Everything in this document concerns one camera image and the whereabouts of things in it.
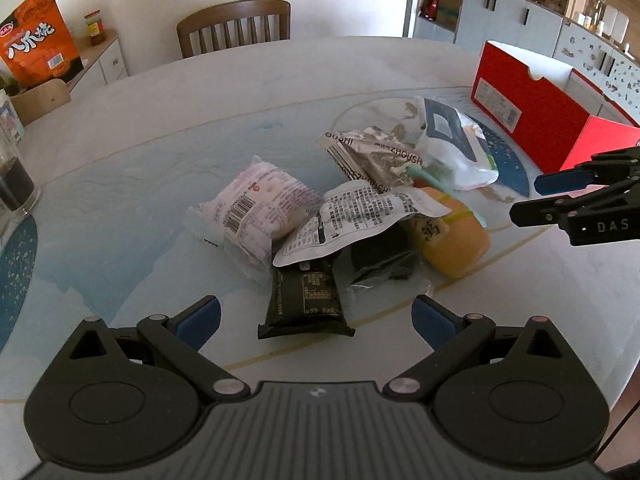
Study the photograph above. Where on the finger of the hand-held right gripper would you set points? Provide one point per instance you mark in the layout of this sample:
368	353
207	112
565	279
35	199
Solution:
600	225
560	181

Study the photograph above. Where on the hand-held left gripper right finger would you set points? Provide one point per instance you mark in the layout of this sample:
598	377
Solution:
431	321

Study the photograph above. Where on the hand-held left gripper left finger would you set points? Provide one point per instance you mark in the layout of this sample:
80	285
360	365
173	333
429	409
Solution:
200	321

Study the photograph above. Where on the yellow bread packet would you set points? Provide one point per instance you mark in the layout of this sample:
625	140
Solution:
450	247

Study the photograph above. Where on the dark snack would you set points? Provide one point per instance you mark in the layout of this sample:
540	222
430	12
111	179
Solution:
380	257

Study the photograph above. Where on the red cardboard box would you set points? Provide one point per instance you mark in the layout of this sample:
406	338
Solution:
525	95

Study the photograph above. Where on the black snack packet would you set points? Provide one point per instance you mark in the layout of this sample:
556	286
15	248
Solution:
305	300

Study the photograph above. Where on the white plastic bag blue print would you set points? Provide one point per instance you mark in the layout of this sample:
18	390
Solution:
450	157

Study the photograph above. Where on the pink bread packet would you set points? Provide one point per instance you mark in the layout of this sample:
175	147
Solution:
255	205

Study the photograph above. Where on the white printed wrapper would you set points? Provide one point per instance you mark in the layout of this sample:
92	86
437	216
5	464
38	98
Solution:
350	215

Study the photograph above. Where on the white patterned desktop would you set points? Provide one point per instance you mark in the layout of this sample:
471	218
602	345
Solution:
150	135

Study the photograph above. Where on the speckled white cabinet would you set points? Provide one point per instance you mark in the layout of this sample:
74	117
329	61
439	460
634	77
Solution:
590	55

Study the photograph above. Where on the white rounded container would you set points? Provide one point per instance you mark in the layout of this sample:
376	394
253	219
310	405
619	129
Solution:
620	25

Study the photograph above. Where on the white double-door cabinet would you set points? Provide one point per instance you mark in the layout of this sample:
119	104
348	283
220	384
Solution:
505	15

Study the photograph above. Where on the silver foil wrapper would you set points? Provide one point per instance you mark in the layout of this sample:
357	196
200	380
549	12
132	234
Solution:
370	155

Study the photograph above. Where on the printed cardboard carton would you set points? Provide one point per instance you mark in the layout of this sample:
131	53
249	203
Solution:
450	7

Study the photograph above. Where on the glass cup of dark liquid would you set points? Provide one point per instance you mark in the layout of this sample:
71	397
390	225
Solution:
15	185

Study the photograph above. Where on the brown cardboard box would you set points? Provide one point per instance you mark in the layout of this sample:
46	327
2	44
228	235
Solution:
42	102

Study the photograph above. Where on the white side cabinet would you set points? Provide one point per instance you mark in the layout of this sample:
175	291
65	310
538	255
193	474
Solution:
107	62

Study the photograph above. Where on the brown wooden chair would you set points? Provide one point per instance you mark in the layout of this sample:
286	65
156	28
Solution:
235	22

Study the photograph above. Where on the sauce jar with red lid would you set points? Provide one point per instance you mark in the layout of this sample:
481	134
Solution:
95	30

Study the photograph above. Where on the orange snack bag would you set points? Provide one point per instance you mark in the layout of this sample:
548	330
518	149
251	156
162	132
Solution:
37	40

